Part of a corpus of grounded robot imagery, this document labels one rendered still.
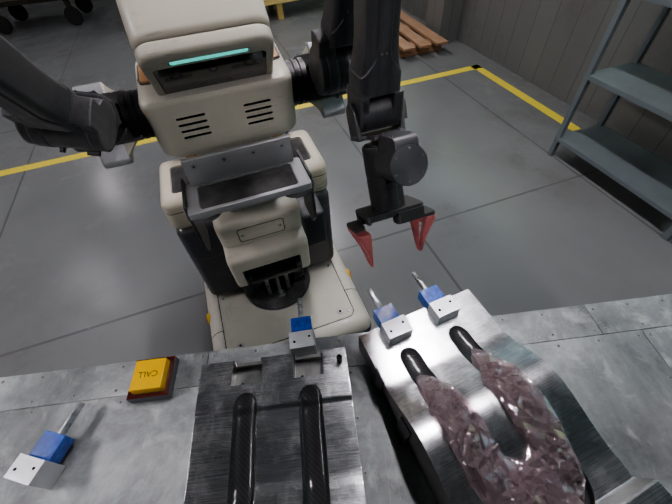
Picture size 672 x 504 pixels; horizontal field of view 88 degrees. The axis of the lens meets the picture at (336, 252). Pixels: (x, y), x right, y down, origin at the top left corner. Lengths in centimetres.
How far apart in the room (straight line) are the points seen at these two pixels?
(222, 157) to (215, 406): 46
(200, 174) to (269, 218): 22
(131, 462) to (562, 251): 206
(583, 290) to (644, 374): 122
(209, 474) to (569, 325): 74
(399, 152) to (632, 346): 65
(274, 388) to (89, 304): 169
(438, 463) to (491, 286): 140
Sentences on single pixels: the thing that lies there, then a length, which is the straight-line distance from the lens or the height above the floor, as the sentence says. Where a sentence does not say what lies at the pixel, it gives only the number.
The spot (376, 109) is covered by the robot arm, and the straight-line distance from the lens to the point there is 55.
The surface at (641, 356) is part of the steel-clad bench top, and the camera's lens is 93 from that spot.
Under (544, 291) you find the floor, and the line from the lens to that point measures 201.
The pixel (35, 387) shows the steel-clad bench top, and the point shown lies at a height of 80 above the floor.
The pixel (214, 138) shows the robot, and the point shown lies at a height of 112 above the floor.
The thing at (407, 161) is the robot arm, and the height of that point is 120.
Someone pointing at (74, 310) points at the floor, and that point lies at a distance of 225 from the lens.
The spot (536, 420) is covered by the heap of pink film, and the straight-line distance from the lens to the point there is 66.
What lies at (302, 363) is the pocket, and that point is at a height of 86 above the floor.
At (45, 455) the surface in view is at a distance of 84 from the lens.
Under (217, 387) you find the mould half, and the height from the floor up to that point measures 89.
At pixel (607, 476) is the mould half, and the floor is 87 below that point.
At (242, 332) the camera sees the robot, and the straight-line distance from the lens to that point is 142.
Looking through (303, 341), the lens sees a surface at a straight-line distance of 71.
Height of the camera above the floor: 148
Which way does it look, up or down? 50 degrees down
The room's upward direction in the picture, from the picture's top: 5 degrees counter-clockwise
